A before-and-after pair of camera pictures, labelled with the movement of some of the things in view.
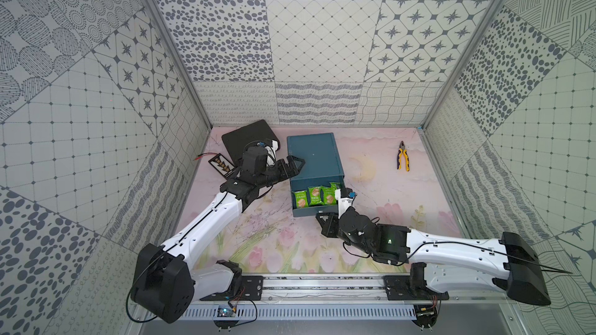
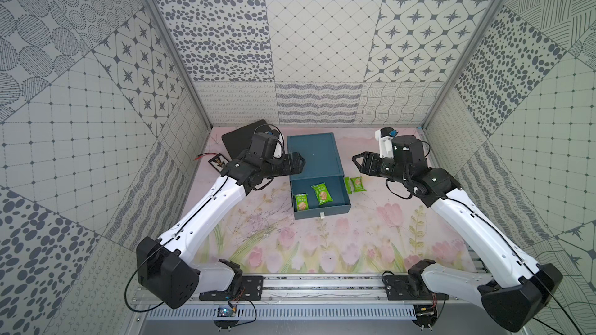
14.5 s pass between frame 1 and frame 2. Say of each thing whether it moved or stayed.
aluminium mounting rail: stayed
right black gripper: moved
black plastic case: stayed
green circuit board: stayed
